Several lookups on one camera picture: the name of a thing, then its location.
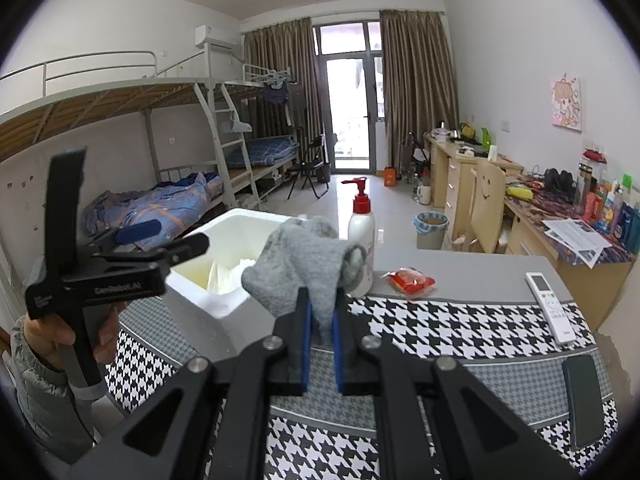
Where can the red-capped white pump bottle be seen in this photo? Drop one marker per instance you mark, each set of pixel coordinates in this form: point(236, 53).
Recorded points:
point(361, 230)

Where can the anime wall poster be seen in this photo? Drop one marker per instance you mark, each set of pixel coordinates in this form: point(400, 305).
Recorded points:
point(566, 103)

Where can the glass balcony door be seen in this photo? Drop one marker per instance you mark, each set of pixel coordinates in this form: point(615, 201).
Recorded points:
point(351, 89)

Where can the houndstooth table cloth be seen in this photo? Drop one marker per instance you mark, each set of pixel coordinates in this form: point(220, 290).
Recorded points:
point(433, 419)

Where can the black folding chair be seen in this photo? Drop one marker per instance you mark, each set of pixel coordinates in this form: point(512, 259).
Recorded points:
point(312, 169)

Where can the person's left hand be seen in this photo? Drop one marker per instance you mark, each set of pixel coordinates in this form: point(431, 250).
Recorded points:
point(45, 335)

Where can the wooden desk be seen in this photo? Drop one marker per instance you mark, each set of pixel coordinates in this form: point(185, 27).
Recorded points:
point(452, 183)
point(594, 289)

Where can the wall air conditioner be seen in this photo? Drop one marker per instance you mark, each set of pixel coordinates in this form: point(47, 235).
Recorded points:
point(217, 38)

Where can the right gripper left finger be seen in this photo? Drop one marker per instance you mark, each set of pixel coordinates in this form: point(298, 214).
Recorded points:
point(291, 366)

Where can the orange bag on floor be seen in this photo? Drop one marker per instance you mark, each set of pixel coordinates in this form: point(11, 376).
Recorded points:
point(390, 177)

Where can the grey jacket sleeve forearm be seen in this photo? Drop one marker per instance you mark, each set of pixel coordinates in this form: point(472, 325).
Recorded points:
point(61, 424)

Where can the left brown curtain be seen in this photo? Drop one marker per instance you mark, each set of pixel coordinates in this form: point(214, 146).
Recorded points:
point(290, 103)

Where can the black smartphone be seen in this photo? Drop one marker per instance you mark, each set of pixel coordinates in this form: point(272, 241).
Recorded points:
point(584, 401)

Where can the far wooden desk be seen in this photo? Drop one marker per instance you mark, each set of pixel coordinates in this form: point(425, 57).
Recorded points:
point(452, 183)

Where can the blue plaid quilt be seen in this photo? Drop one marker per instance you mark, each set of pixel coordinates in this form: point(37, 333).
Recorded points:
point(176, 205)

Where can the white foam box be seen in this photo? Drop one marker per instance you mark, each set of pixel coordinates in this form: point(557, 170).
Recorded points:
point(205, 297)

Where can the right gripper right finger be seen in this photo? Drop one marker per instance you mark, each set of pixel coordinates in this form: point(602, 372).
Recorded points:
point(356, 367)

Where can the near wooden desk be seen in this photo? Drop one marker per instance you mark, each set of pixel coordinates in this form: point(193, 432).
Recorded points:
point(594, 289)

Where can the metal bunk bed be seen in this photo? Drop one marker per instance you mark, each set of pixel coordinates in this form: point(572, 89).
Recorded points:
point(140, 124)

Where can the wooden smiley chair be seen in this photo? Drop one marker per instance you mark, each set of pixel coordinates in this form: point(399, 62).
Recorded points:
point(485, 231)

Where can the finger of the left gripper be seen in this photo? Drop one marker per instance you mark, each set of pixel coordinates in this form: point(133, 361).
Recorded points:
point(179, 251)
point(137, 232)

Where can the brown curtain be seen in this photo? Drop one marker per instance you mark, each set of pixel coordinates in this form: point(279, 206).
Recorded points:
point(290, 103)
point(420, 89)

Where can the grey waste bin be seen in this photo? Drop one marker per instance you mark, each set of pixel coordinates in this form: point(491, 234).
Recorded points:
point(431, 227)

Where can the grey knitted sock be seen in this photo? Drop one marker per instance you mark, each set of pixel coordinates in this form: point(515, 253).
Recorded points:
point(305, 253)

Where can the printed paper sheet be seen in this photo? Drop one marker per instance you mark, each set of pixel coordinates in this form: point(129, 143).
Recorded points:
point(578, 236)

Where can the far blue bedding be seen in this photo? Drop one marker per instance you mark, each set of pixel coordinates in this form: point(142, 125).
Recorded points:
point(263, 152)

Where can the white air-conditioner remote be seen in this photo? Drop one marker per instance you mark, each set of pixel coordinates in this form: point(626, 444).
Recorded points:
point(561, 329)

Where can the red snack packet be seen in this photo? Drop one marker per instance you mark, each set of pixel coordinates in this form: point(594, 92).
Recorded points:
point(410, 282)

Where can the right brown curtain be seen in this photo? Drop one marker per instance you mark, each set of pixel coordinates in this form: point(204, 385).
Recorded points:
point(420, 89)

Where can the white bunk ladder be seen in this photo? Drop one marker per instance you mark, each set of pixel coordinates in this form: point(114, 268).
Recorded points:
point(218, 99)

